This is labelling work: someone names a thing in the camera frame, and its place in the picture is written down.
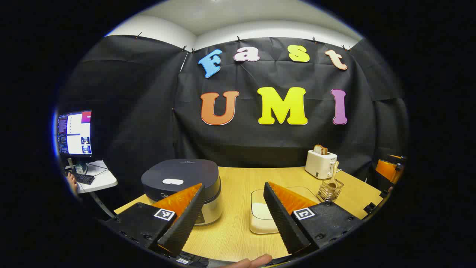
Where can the white side table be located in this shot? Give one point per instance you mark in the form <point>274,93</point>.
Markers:
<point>104,180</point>

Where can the toasted bread slice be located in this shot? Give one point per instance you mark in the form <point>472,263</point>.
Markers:
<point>319,149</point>

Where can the wooden spoon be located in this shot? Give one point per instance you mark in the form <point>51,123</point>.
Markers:
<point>333,175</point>

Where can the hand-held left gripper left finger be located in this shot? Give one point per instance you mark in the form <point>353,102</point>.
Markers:
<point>182,223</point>

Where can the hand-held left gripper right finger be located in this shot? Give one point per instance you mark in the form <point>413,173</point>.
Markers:
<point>284,219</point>

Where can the black silver rice cooker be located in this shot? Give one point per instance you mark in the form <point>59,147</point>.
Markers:
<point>178,173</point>

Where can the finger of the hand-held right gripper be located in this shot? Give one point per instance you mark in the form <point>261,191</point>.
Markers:
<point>388,169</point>

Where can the computer monitor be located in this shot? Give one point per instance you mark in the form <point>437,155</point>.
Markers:
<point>76,134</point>

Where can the black keyboard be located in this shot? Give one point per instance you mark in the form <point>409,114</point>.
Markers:
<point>83,178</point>

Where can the black backdrop cloth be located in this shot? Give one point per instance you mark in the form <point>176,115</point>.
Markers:
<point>148,111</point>

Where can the clear plastic tray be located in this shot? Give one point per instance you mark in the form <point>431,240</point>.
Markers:
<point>260,227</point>

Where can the white toaster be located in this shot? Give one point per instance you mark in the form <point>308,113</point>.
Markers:
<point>319,163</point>

